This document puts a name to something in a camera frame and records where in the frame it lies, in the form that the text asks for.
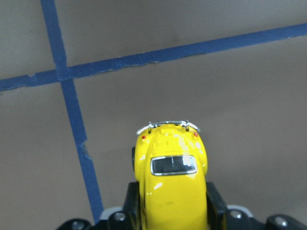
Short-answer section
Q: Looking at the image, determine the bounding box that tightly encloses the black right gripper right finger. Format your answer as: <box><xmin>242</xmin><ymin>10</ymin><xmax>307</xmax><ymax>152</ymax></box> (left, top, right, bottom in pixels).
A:
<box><xmin>206</xmin><ymin>182</ymin><xmax>227</xmax><ymax>230</ymax></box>

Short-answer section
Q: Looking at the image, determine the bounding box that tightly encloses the brown paper table cover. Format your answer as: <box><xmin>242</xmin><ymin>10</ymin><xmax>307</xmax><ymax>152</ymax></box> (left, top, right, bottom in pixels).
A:
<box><xmin>0</xmin><ymin>0</ymin><xmax>307</xmax><ymax>230</ymax></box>

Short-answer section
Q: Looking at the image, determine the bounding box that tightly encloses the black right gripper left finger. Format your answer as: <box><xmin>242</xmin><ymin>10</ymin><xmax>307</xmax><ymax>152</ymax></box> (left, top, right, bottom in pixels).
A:
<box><xmin>122</xmin><ymin>182</ymin><xmax>142</xmax><ymax>230</ymax></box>

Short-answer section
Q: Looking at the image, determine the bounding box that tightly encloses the yellow toy beetle car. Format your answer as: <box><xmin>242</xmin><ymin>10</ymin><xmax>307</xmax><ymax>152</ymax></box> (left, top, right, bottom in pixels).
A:
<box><xmin>132</xmin><ymin>121</ymin><xmax>208</xmax><ymax>230</ymax></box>

